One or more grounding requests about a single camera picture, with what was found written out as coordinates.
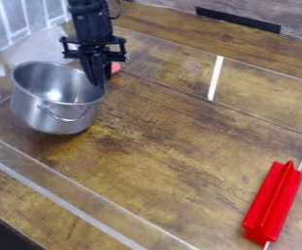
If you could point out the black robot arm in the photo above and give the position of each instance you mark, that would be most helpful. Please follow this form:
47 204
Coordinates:
91 20

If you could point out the red plastic bracket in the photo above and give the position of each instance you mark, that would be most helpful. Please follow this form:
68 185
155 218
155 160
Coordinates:
267 213

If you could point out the silver metal pot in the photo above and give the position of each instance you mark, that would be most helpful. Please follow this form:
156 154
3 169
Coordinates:
53 99

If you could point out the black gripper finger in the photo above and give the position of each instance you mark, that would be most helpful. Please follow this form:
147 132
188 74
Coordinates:
88 61
103 69

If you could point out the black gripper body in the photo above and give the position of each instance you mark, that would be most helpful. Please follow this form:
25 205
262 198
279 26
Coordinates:
112 48

